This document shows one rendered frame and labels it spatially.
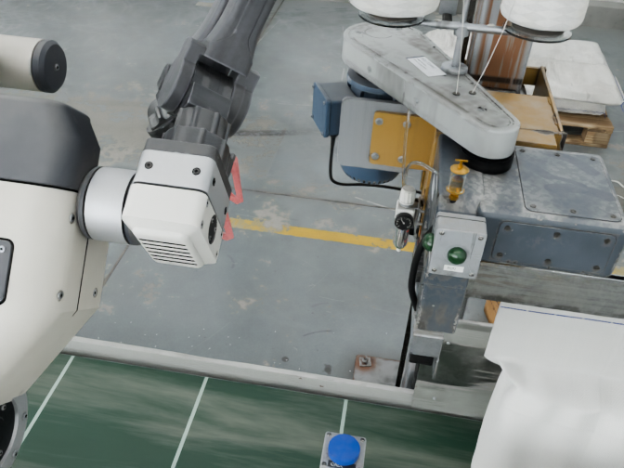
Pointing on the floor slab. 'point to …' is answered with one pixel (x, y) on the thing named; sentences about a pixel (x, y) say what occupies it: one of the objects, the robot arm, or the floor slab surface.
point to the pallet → (592, 130)
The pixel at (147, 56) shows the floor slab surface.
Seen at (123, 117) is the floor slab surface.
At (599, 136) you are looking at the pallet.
